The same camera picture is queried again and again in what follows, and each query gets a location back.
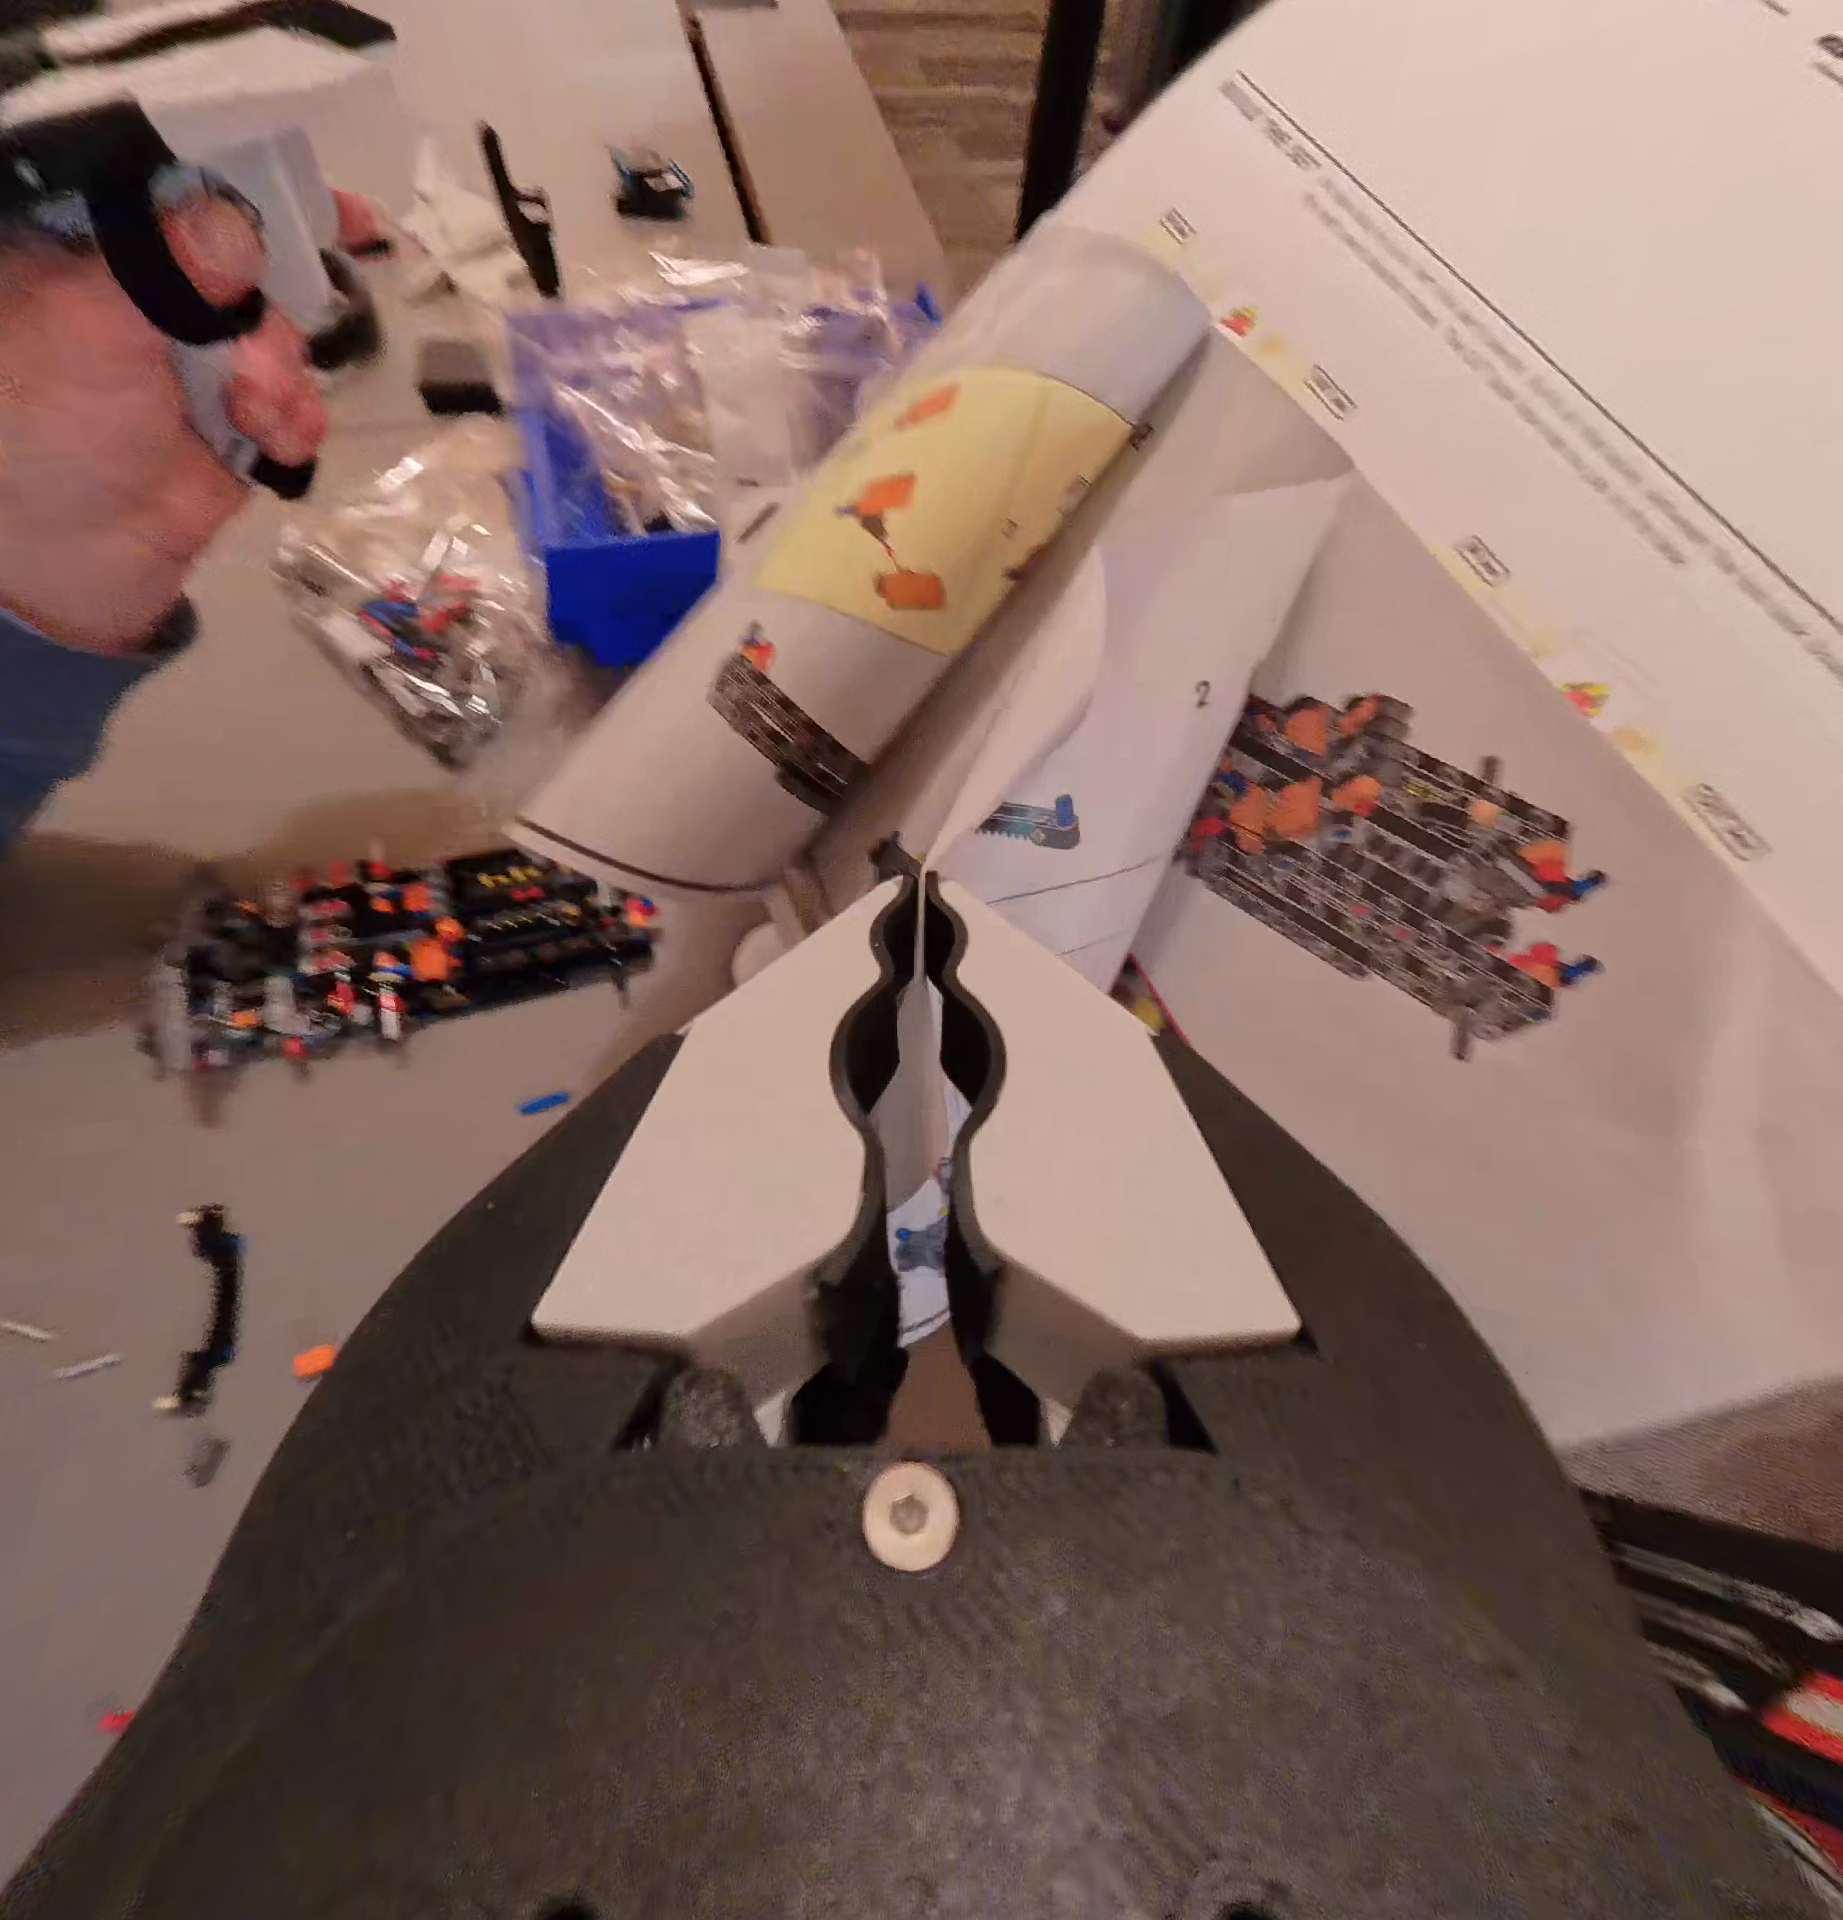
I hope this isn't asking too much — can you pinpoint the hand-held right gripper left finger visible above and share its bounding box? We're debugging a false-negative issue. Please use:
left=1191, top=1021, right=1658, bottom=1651
left=531, top=874, right=927, bottom=1375

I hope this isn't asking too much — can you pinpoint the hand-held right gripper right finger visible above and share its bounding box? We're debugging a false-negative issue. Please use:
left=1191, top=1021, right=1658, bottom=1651
left=920, top=874, right=1303, bottom=1375

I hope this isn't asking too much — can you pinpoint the white lego instruction booklet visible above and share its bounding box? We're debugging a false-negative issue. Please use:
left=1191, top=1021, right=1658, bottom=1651
left=508, top=0, right=1843, bottom=1450

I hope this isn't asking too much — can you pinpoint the black orange lego model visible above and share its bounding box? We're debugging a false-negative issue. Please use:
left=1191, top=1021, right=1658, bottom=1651
left=144, top=844, right=663, bottom=1078

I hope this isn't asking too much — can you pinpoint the person's left forearm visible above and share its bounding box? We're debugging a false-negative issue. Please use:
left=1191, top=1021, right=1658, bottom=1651
left=0, top=578, right=204, bottom=872

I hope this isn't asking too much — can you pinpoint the black lego beam assembly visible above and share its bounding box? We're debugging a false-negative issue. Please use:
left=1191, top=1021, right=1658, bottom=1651
left=153, top=1205, right=250, bottom=1415

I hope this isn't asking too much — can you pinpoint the clear bag of lego parts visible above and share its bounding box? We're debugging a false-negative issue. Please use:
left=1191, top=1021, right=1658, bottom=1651
left=274, top=502, right=543, bottom=770

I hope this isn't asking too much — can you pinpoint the person's left hand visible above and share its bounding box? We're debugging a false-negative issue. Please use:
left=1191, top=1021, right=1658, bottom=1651
left=0, top=186, right=330, bottom=658

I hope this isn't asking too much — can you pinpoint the black curved plastic part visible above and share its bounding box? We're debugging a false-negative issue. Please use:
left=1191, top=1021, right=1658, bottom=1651
left=476, top=125, right=564, bottom=295

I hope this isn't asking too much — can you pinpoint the heap of clear plastic bags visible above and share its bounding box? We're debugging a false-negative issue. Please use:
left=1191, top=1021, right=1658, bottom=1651
left=506, top=247, right=946, bottom=550

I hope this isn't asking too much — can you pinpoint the blue plastic bin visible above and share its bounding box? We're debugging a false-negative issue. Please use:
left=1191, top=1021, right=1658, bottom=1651
left=508, top=323, right=727, bottom=667

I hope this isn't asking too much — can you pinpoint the red white striped fabric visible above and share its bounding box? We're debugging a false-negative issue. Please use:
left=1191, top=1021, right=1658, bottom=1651
left=1594, top=1490, right=1843, bottom=1920

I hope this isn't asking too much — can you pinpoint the black metal pole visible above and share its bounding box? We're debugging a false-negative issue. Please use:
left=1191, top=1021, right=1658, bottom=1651
left=1014, top=0, right=1151, bottom=239

